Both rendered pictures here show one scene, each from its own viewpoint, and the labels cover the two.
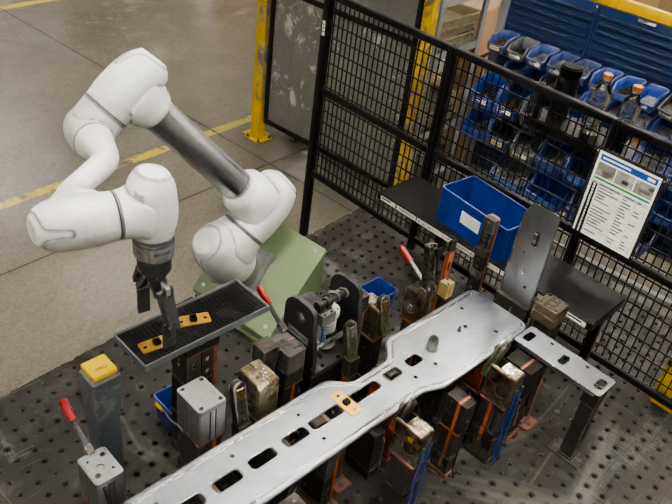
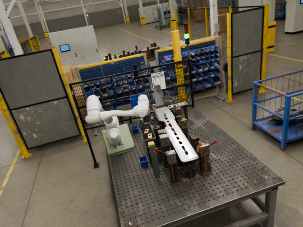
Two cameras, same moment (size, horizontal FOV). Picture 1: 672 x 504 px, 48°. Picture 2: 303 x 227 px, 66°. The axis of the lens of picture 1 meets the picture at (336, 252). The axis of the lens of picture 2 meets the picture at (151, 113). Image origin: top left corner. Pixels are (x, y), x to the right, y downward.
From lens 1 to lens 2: 1.98 m
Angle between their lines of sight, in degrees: 42
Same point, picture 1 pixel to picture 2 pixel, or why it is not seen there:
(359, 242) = not seen: hidden behind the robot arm
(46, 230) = (145, 111)
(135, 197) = (145, 100)
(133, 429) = (143, 172)
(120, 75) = (94, 101)
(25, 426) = (128, 189)
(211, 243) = (116, 133)
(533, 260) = (159, 95)
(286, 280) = (126, 134)
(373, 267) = not seen: hidden behind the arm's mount
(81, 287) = (48, 210)
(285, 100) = (32, 138)
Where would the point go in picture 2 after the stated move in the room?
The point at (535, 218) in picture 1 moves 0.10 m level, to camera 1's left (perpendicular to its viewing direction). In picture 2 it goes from (155, 88) to (151, 90)
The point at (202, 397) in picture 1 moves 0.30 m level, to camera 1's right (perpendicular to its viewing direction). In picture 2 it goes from (165, 135) to (179, 123)
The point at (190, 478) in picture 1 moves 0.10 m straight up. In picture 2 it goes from (177, 146) to (176, 138)
